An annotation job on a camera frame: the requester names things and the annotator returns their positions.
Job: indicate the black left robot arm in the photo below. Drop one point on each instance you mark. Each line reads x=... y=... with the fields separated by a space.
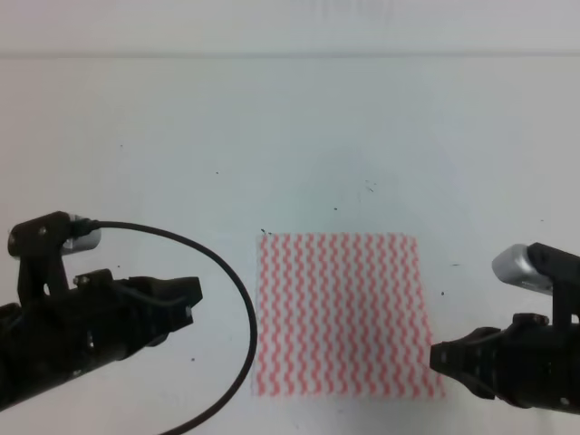
x=54 y=339

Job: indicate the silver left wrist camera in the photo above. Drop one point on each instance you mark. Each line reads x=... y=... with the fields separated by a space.
x=40 y=245

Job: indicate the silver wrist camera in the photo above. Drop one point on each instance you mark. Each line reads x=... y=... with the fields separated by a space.
x=40 y=245
x=546 y=270

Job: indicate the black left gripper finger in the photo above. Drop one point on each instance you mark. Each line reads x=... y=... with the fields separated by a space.
x=164 y=321
x=178 y=295

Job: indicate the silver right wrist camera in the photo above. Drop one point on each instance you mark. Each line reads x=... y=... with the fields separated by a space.
x=546 y=270

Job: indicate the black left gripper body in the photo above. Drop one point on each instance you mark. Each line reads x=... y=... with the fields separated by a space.
x=55 y=340

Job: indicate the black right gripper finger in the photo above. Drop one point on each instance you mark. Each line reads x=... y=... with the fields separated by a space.
x=463 y=355
x=478 y=380

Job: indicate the pink white striped towel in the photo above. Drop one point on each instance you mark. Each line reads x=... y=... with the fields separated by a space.
x=342 y=314

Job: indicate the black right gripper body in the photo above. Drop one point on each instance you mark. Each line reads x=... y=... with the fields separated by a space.
x=536 y=365

